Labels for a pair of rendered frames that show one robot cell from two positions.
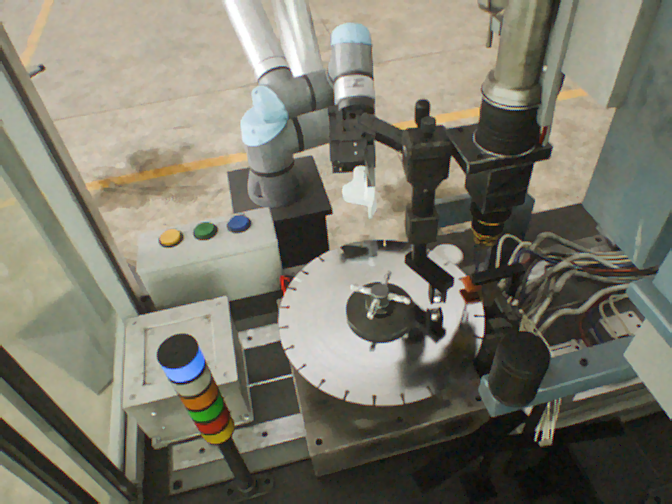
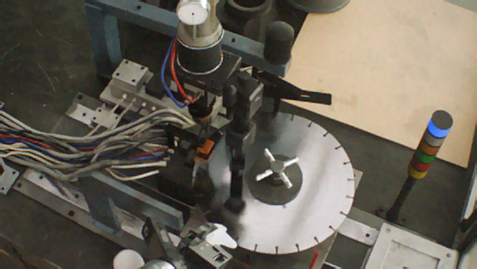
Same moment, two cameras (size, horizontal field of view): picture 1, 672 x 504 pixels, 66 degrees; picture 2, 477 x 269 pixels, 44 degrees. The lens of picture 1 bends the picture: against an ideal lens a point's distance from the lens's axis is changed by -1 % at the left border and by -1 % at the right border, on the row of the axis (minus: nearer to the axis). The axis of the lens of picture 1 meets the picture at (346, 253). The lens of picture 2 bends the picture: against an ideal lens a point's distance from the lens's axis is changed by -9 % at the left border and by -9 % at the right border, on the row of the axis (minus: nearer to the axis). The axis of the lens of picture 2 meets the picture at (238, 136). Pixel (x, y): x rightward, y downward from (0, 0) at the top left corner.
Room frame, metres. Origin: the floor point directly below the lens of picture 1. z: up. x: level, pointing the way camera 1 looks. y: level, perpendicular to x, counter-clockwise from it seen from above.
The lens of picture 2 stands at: (1.09, 0.24, 2.08)
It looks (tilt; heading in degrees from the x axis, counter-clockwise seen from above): 57 degrees down; 213
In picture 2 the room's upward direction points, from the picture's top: 4 degrees clockwise
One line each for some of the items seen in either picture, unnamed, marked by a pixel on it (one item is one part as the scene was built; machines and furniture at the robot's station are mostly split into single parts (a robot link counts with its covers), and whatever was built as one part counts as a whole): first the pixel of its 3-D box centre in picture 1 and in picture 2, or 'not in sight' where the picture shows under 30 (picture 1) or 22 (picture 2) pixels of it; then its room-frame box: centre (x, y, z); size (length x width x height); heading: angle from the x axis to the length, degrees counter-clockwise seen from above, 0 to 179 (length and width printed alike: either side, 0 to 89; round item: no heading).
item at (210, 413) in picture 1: (203, 400); (427, 150); (0.32, 0.19, 1.05); 0.05 x 0.04 x 0.03; 11
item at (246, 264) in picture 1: (214, 261); not in sight; (0.78, 0.28, 0.82); 0.28 x 0.11 x 0.15; 101
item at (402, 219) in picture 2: (247, 485); (393, 213); (0.32, 0.19, 0.76); 0.09 x 0.03 x 0.03; 101
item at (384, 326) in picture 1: (380, 306); (275, 176); (0.51, -0.05, 0.96); 0.11 x 0.11 x 0.03
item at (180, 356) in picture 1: (181, 358); (439, 123); (0.32, 0.19, 1.14); 0.05 x 0.04 x 0.03; 11
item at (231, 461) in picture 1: (235, 461); (404, 194); (0.32, 0.19, 0.86); 0.02 x 0.02 x 0.22
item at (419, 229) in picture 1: (424, 184); (241, 111); (0.55, -0.11, 1.17); 0.06 x 0.05 x 0.20; 92
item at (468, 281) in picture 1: (491, 286); (188, 144); (0.55, -0.24, 0.95); 0.10 x 0.03 x 0.07; 101
